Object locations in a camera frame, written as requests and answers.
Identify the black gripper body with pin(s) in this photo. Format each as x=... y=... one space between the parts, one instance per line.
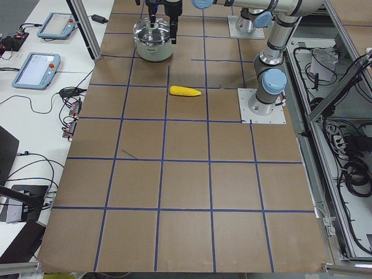
x=171 y=7

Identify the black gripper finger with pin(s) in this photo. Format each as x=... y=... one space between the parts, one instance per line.
x=152 y=21
x=173 y=30

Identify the glass pot lid with knob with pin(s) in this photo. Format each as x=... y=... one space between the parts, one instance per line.
x=144 y=33

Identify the yellow corn cob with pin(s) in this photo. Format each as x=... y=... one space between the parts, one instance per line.
x=183 y=91

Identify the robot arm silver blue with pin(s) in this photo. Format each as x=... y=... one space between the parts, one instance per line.
x=289 y=8
x=270 y=77

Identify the stainless steel cooking pot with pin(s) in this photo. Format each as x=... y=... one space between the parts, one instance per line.
x=155 y=53

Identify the black power adapter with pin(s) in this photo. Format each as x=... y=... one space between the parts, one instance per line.
x=99 y=19

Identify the upper teach pendant tablet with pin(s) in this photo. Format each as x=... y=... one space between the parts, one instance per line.
x=57 y=26

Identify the teach pendant tablet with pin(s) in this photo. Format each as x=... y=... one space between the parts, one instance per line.
x=57 y=26
x=37 y=71

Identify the lower teach pendant tablet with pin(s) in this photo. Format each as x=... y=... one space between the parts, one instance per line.
x=37 y=71

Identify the small electronics board red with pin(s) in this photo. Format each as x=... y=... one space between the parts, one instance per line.
x=20 y=37

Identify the black laptop corner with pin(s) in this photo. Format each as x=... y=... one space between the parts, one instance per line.
x=9 y=148

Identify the grey box under stand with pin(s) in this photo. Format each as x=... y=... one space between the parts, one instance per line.
x=18 y=212

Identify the aluminium frame post left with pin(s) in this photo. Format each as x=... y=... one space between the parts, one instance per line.
x=80 y=15

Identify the aluminium frame rail right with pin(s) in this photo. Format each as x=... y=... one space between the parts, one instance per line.
x=338 y=113

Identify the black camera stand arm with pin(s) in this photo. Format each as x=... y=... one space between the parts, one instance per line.
x=28 y=194

